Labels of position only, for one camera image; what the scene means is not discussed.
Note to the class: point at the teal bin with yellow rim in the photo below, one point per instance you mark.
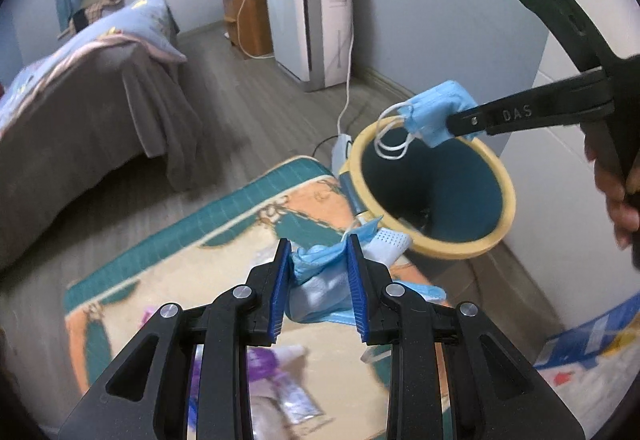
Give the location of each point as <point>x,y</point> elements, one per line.
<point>440,190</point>

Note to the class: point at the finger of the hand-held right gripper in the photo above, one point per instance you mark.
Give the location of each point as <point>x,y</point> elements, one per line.
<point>530,112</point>

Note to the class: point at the white air purifier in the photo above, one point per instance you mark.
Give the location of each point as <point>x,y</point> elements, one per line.
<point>305,19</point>

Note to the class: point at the light patterned quilt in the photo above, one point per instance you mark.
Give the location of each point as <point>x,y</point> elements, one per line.
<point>135,27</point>

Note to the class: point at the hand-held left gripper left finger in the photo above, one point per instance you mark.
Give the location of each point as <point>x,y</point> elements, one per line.
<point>280,292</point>

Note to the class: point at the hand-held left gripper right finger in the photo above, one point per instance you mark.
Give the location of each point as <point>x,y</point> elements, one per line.
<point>356,292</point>

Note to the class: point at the white perforated pad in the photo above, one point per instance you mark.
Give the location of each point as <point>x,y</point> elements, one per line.
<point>390,245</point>

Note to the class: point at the blue face mask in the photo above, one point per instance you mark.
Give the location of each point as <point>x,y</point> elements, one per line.
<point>435,112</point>
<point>320,270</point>
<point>420,295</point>

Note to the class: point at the person's right hand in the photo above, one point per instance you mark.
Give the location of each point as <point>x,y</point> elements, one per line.
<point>612,205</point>

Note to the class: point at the purple snack packet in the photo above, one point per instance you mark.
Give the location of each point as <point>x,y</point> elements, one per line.
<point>262,362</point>

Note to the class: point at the white power strip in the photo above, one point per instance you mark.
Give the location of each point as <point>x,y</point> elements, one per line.
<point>341,147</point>

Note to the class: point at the quilted printed floor mat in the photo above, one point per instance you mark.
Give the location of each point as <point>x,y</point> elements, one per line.
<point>210,260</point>

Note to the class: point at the wooden cabinet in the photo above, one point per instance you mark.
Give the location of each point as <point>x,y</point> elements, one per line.
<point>252,19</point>

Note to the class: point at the bed with grey cover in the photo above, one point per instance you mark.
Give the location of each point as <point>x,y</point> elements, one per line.
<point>75,119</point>

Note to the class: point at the silvery plastic packet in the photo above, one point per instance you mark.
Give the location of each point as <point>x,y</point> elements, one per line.
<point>295,405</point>

